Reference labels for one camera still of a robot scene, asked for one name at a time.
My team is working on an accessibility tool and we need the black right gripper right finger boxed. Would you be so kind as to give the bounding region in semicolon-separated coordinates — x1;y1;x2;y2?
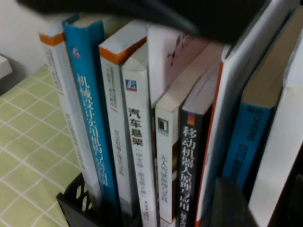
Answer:
290;174;303;227

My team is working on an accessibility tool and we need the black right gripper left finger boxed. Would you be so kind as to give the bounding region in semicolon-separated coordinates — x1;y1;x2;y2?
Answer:
212;176;258;227

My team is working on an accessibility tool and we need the white HEEC show catalogue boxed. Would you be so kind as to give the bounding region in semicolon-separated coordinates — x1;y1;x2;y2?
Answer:
247;28;303;227

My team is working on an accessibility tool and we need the black spine mobile robot book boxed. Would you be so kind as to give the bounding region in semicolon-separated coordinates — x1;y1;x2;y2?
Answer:
178;59;222;227

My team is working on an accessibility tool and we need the blue spine DTC book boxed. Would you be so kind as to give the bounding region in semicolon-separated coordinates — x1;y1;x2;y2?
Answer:
221;7;303;190

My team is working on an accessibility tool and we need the white driverless driving book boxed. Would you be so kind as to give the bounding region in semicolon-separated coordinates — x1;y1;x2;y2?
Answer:
155;44;224;225

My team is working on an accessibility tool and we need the thin red cover book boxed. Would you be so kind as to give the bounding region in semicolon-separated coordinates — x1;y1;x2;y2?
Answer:
195;0;285;227

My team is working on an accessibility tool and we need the white car suspension book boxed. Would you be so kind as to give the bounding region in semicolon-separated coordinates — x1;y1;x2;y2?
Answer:
120;42;158;227

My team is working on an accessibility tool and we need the thick white orange-band book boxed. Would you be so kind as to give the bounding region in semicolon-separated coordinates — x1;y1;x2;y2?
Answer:
98;20;149;213

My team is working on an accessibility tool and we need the black plastic book holder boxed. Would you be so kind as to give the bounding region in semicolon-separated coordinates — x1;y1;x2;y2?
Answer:
16;0;303;227

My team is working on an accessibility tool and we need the blue spine mechanical design book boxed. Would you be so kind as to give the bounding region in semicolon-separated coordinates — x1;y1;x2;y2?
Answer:
62;14;120;213

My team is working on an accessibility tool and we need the thin white orange-band book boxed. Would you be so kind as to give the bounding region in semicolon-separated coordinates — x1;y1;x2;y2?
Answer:
39;23;102;209

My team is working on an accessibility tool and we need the thin white pink booklet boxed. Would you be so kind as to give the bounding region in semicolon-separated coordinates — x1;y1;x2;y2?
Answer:
146;25;211;108

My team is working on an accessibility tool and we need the green checked tablecloth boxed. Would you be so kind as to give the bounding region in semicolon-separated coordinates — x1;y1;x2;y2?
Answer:
0;64;89;227

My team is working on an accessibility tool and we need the white flat board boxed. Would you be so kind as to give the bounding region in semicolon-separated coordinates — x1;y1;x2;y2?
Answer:
0;53;13;80

